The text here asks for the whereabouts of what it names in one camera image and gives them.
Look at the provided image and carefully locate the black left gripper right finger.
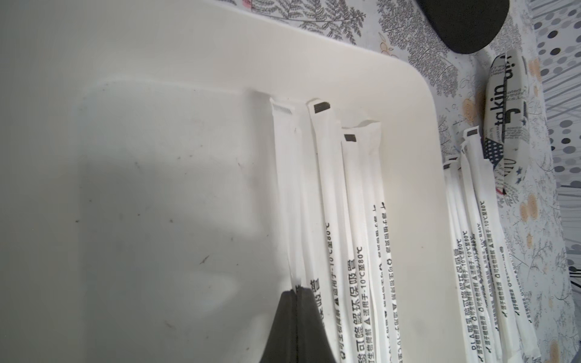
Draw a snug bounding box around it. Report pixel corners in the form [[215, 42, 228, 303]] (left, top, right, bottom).
[[296, 287, 336, 362]]

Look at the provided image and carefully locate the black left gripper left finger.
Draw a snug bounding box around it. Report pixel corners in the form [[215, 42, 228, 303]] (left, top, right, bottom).
[[260, 290, 297, 363]]

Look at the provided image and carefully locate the pile straw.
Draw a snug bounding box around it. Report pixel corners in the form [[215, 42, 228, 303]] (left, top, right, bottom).
[[443, 127, 541, 362]]

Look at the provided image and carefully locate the white rectangular storage tray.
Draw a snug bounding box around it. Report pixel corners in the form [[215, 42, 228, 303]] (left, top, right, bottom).
[[1, 1, 465, 362]]

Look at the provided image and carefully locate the black baseball cap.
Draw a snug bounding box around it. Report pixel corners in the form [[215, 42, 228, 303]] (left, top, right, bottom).
[[416, 0, 510, 54]]

